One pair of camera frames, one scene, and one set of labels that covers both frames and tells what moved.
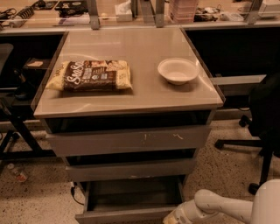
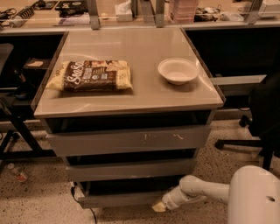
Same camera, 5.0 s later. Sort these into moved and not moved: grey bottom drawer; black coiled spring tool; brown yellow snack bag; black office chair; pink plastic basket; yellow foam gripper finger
Moved: grey bottom drawer; yellow foam gripper finger
Not moved: black coiled spring tool; black office chair; brown yellow snack bag; pink plastic basket
